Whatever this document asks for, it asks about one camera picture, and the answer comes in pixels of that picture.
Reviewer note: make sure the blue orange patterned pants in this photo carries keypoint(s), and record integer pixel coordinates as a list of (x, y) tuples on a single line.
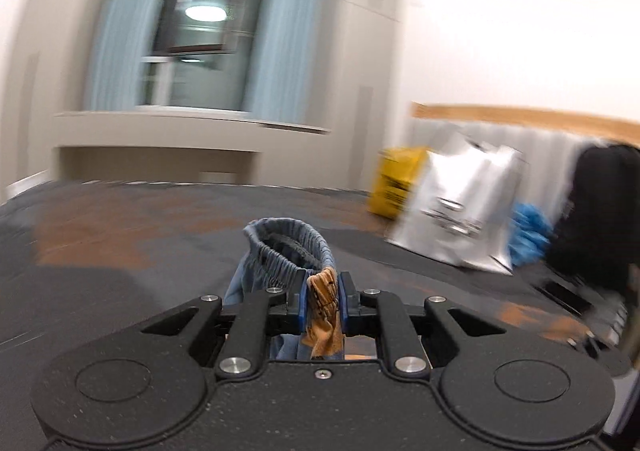
[(289, 254)]

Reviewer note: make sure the grey orange quilted mattress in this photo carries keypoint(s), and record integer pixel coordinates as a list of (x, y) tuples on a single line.
[(82, 260)]

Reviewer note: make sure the light blue curtain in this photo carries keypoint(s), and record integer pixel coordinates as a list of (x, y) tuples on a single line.
[(282, 59), (124, 37)]

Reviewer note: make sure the window with dark frame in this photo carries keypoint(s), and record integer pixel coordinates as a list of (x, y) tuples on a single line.
[(200, 55)]

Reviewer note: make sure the yellow plastic bag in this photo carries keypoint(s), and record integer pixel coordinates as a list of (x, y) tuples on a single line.
[(398, 170)]

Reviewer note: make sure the padded wooden headboard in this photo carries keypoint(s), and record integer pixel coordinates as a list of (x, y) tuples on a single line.
[(550, 141)]

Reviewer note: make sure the blue crumpled cloth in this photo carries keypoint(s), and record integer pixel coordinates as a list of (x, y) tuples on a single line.
[(530, 235)]

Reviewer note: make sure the light blue right curtain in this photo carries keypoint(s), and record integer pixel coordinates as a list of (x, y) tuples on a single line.
[(282, 59)]

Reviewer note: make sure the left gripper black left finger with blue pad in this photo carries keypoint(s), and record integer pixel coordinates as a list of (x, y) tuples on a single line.
[(252, 324)]

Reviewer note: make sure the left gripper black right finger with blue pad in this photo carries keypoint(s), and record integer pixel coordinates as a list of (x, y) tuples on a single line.
[(383, 317)]

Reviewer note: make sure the black phone on bed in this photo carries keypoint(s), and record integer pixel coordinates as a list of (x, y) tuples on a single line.
[(564, 297)]

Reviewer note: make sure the white shopping bag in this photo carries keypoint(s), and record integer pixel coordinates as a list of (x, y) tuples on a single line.
[(459, 211)]

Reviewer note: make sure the black backpack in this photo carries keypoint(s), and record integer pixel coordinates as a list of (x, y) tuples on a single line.
[(596, 239)]

